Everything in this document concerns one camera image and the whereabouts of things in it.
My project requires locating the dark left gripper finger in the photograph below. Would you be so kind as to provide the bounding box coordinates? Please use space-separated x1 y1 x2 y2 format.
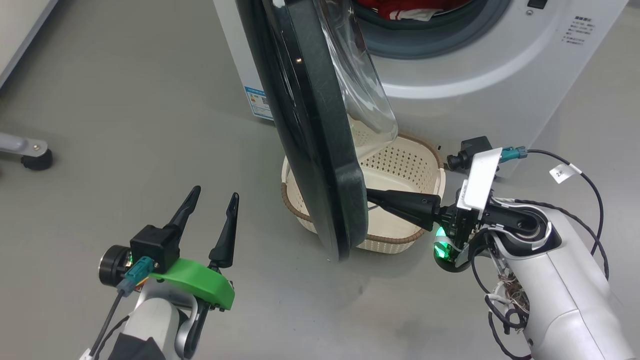
208 192 240 270
166 185 202 234

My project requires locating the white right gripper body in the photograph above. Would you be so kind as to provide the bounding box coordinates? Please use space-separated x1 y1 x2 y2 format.
432 147 503 274

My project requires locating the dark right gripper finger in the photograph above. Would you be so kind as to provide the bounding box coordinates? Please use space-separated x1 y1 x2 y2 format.
367 196 442 232
366 188 442 213

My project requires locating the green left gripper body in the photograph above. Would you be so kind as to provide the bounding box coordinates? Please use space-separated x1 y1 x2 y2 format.
149 257 236 312

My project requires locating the black round glass washer door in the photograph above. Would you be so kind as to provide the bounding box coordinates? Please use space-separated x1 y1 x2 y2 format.
235 0 399 262

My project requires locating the red and white garment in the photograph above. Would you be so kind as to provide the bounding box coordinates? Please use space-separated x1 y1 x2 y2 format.
356 0 473 22

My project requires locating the cream perforated plastic laundry basket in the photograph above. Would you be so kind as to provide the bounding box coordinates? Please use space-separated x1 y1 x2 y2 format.
281 116 447 254

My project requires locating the white front-load washing machine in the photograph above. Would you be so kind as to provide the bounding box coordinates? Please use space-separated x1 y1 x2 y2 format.
212 0 631 178

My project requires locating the blue energy label sticker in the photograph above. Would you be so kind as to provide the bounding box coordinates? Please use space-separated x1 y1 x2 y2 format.
244 86 273 121

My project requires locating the grey stand leg with caster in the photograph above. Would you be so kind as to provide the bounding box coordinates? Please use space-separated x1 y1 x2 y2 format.
0 132 54 172

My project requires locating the teal right camera connector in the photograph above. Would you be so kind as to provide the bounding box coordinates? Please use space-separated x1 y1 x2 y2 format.
500 146 528 163

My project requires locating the teal camera connector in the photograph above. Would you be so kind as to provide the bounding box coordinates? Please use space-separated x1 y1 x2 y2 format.
117 256 155 296
500 146 528 163

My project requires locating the teal left camera connector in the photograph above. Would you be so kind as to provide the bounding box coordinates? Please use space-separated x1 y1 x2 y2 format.
117 256 155 296

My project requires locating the white cable tag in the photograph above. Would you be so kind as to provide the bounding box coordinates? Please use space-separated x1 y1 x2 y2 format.
549 163 582 184

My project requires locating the black left camera cable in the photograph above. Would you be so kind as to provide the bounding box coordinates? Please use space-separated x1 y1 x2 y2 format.
90 291 126 360

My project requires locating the black camera cable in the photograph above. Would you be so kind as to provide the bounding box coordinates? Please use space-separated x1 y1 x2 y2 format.
525 149 605 257
90 291 126 360

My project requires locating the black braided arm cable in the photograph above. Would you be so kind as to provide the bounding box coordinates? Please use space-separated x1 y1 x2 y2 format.
470 199 611 360

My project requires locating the black right camera cable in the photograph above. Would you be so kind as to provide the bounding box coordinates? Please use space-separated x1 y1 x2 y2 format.
525 149 605 257

